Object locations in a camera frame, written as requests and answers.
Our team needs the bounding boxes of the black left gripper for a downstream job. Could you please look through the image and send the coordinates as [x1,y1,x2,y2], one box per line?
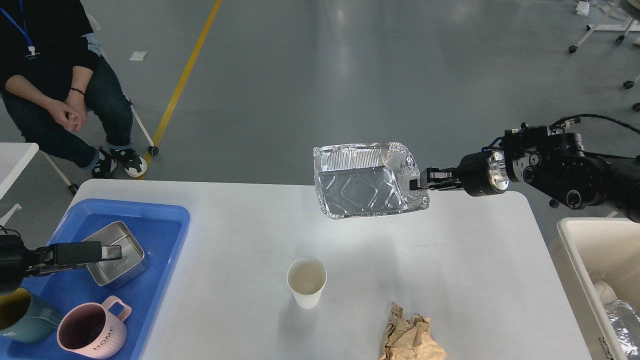
[0,232,122,296]

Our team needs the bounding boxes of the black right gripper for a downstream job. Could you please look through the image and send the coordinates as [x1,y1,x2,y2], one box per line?
[409,150,510,198]

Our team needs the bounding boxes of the small stainless steel tray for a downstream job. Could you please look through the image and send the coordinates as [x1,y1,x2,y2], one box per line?
[83,221,148,290]

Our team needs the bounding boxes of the aluminium foil tray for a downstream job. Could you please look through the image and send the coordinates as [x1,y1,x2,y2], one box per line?
[313,142,430,220]

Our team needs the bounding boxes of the pink ribbed mug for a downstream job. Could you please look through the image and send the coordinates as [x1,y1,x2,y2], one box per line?
[56,295,132,360]

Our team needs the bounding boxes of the white paper cup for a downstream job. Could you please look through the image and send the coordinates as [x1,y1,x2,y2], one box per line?
[286,256,328,309]

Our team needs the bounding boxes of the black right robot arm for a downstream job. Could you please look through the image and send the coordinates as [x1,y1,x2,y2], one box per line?
[409,114,640,223]

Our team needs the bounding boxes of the teal ceramic mug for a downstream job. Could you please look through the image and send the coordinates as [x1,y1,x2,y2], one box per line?
[0,287,62,344]

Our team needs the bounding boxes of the white side table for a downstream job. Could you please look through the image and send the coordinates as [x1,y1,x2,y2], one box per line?
[0,142,39,199]

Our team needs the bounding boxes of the blue plastic tray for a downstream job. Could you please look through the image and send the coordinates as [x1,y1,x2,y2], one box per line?
[22,198,190,360]

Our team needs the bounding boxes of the person in dark clothes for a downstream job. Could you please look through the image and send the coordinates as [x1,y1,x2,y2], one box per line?
[0,0,147,179]

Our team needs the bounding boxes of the crumpled brown paper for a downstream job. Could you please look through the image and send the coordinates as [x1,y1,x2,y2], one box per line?
[379,301,448,360]

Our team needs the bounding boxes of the white plastic bin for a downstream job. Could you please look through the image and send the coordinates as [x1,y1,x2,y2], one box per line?
[548,218,640,360]

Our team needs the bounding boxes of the white cup in bin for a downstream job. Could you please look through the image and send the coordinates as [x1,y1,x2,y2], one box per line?
[593,280,618,306]

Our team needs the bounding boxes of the grey office chair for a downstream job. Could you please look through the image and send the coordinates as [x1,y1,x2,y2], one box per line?
[39,13,159,196]

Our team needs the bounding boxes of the crumpled foil in bin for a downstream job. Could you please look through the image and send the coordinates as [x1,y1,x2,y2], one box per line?
[603,300,640,360]

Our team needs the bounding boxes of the white wheeled chair base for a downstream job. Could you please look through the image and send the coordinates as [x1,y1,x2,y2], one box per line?
[564,0,639,115]

